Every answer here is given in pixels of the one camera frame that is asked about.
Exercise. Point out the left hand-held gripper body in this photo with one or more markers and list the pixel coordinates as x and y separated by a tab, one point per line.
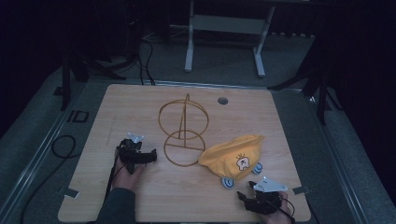
132	155

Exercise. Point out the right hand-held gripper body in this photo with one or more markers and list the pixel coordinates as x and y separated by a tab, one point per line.
264	199

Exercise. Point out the yellow cartoon hat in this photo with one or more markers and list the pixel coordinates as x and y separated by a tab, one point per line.
233	157

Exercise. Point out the person's right hand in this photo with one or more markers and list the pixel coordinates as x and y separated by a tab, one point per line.
281	211

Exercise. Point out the person's left hand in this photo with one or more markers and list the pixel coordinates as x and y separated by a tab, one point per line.
124	179

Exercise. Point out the grey tape piece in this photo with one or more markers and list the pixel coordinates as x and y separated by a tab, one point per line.
301	190
71	193

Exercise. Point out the black floor marking label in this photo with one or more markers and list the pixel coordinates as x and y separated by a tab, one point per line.
77	116

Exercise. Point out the black tripod stand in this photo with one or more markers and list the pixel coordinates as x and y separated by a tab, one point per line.
81	71
317	81

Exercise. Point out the white metal desk frame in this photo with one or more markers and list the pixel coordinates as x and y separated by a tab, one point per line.
224	25

